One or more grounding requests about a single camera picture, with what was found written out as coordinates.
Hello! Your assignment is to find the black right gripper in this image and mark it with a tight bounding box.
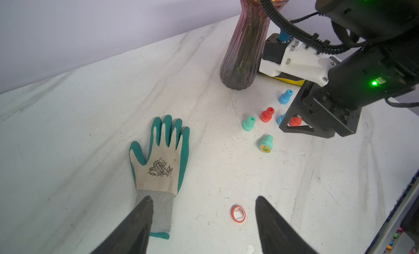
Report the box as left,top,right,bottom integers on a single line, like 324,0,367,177
279,81,361,138

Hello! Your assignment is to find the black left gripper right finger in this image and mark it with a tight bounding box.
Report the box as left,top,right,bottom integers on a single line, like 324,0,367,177
255,196,316,254

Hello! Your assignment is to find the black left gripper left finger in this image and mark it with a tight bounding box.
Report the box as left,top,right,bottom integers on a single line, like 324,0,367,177
92,196,153,254

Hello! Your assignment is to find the red stamp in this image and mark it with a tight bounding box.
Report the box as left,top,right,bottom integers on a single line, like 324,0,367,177
289,117,303,127
260,107,275,123

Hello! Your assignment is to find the blue stamp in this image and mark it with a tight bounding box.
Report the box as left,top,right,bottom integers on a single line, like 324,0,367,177
276,113,287,126
278,89,294,105

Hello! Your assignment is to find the green stamp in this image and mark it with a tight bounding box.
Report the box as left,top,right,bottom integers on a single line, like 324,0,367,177
242,116,256,132
259,135,273,153

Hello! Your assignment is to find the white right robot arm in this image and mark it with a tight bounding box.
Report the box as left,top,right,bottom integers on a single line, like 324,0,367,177
260,0,419,138

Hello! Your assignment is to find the black yellow work glove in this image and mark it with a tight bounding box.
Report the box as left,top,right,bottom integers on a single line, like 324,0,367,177
258,72,305,87

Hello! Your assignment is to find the green grey work glove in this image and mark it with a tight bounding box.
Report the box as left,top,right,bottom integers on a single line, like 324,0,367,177
129,115,190,239

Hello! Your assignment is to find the dark glass flower vase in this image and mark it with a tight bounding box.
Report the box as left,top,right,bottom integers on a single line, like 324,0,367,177
220,0,271,90

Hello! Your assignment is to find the orange ring stamp cap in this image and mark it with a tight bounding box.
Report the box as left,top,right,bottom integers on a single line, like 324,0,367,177
231,205,247,223

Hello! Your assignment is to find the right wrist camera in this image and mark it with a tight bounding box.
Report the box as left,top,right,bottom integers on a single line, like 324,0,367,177
259,33,341,87

